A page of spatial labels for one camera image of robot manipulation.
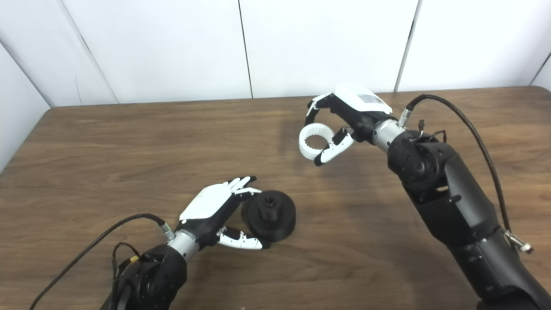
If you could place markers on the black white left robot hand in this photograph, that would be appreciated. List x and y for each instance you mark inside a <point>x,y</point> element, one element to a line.
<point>208,202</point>

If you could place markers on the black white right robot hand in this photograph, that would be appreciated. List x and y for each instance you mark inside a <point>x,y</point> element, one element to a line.
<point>357,114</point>

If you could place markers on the round black plastic part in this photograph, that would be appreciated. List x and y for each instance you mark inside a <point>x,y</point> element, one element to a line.
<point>280,226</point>

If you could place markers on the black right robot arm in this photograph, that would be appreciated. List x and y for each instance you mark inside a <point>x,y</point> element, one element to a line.
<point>456,202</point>

